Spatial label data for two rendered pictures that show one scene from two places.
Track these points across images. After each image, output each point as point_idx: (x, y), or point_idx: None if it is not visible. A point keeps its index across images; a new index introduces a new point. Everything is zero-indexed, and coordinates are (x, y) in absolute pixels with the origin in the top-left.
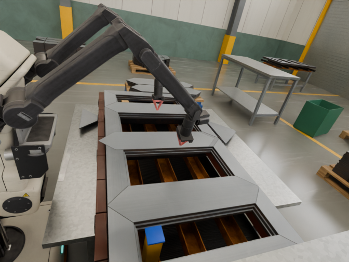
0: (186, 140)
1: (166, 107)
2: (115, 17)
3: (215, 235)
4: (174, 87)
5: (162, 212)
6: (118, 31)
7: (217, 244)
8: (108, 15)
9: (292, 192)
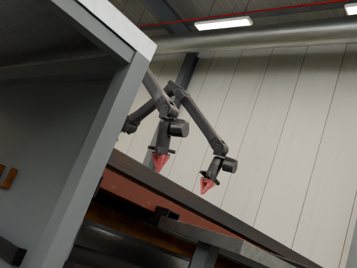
0: (151, 145)
1: None
2: (176, 85)
3: (83, 265)
4: (144, 76)
5: None
6: None
7: (68, 260)
8: (171, 84)
9: (258, 248)
